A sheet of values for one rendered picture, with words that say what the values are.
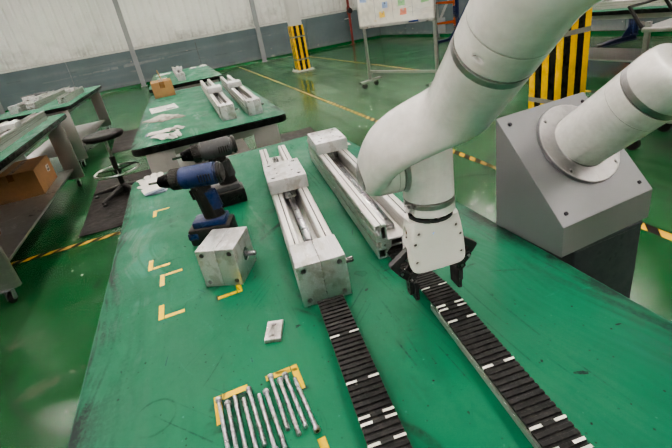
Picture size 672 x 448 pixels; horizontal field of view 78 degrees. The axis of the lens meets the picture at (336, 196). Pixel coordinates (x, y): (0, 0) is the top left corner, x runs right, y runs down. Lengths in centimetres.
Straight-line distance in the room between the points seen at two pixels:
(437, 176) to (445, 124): 15
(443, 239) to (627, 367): 31
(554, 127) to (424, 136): 53
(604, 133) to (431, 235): 40
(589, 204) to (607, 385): 39
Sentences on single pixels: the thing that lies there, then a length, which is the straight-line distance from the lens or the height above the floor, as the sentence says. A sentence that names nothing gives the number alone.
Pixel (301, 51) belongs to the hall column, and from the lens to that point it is 1107.
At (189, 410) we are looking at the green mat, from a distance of 76.
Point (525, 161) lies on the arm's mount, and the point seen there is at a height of 96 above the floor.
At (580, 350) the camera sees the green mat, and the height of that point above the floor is 78.
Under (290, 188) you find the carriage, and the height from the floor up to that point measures 87.
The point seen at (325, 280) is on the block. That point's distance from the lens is 83.
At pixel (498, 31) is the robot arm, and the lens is 40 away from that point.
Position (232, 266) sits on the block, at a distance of 96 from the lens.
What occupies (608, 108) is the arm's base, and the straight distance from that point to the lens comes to 91.
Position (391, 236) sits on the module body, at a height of 82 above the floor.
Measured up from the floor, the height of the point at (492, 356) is 81.
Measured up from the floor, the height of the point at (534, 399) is 81.
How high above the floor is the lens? 131
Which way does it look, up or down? 24 degrees down
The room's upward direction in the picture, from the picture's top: 10 degrees counter-clockwise
